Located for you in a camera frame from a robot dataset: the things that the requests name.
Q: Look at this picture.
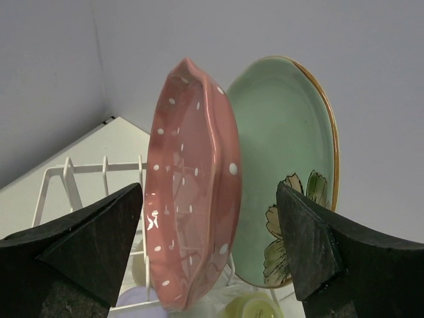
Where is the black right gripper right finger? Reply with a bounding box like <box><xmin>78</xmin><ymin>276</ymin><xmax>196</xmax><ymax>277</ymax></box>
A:
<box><xmin>276</xmin><ymin>182</ymin><xmax>423</xmax><ymax>317</ymax></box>

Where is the pale yellow mug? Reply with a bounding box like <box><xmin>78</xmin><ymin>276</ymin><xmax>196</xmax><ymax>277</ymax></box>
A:
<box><xmin>217</xmin><ymin>292</ymin><xmax>284</xmax><ymax>318</ymax></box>

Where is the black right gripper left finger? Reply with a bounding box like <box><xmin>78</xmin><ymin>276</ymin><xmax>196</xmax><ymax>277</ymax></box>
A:
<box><xmin>1</xmin><ymin>183</ymin><xmax>142</xmax><ymax>317</ymax></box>

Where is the mint green floral plate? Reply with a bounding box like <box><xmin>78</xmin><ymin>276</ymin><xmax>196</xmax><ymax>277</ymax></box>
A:
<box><xmin>227</xmin><ymin>56</ymin><xmax>340</xmax><ymax>289</ymax></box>

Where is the white wire dish rack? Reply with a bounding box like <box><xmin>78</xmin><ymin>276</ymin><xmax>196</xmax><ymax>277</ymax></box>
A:
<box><xmin>31</xmin><ymin>156</ymin><xmax>279</xmax><ymax>318</ymax></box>

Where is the lavender cup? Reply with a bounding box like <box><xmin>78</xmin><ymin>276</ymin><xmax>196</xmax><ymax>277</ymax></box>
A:
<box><xmin>110</xmin><ymin>286</ymin><xmax>169</xmax><ymax>317</ymax></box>

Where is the pink polka dot plate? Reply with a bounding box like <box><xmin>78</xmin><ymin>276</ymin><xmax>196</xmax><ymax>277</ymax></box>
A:
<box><xmin>144</xmin><ymin>58</ymin><xmax>242</xmax><ymax>311</ymax></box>

